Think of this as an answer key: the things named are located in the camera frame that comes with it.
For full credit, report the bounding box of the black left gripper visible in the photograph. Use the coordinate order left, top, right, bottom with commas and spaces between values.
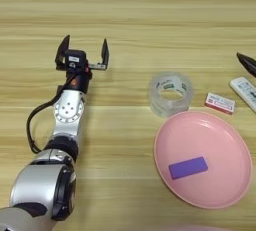
54, 34, 110, 94

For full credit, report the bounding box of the white remote control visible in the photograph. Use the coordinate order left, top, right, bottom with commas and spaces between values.
229, 76, 256, 114

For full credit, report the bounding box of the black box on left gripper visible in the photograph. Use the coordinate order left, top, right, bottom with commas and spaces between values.
64, 49, 88, 70

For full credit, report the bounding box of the purple rectangular block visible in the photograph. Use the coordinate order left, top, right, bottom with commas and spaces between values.
168, 156, 209, 181

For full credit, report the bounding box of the clear tape roll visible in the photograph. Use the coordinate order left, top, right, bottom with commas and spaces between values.
148, 71, 195, 119

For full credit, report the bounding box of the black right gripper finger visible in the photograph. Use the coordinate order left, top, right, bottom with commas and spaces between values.
236, 52, 256, 78

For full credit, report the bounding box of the pink round plate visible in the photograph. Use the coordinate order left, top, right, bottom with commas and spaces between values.
153, 110, 253, 210

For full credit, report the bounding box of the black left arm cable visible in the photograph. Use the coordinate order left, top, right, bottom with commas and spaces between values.
26, 86, 69, 154

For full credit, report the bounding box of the white and red eraser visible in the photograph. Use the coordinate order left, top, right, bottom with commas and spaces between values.
204, 92, 236, 116

